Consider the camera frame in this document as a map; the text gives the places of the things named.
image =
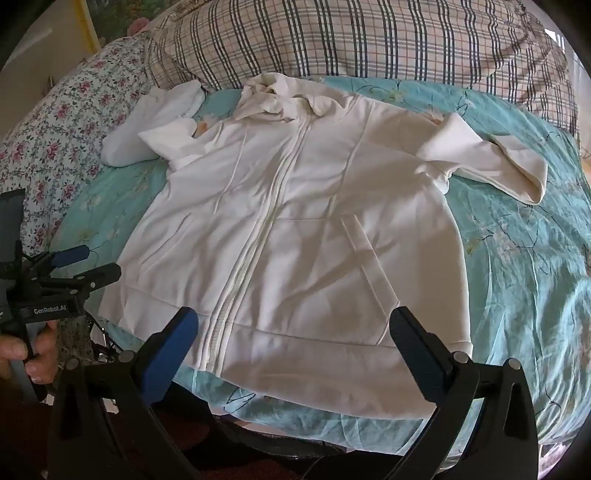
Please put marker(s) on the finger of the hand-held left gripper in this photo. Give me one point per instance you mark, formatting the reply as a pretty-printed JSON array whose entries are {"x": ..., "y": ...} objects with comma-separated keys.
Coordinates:
[
  {"x": 74, "y": 254},
  {"x": 102, "y": 273}
]

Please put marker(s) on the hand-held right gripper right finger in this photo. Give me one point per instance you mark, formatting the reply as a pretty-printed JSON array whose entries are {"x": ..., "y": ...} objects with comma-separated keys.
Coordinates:
[{"x": 421, "y": 355}]

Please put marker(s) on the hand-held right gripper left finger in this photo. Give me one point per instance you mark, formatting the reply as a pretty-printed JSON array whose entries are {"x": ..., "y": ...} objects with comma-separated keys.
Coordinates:
[{"x": 170, "y": 351}]

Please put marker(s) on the white zip hoodie jacket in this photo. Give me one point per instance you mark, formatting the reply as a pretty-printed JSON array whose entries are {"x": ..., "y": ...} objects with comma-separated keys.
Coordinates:
[{"x": 295, "y": 240}]

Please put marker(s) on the person's left hand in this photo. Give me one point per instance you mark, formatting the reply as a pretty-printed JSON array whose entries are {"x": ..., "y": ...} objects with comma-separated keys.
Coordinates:
[{"x": 44, "y": 350}]

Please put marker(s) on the pink floral blanket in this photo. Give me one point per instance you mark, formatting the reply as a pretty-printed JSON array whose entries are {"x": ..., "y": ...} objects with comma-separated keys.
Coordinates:
[{"x": 55, "y": 152}]

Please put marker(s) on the small white folded garment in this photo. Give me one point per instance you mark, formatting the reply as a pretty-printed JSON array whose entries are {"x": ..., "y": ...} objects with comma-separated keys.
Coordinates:
[{"x": 134, "y": 134}]

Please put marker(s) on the teal floral bed sheet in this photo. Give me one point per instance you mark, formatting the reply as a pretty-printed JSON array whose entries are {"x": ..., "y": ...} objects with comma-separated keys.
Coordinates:
[{"x": 521, "y": 258}]

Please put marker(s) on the plaid quilt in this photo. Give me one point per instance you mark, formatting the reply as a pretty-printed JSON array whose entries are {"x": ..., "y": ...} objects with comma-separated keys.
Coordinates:
[{"x": 360, "y": 41}]

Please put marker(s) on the wall poster with yellow frame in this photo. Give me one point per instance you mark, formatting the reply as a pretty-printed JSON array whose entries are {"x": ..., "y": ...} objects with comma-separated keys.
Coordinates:
[{"x": 124, "y": 18}]

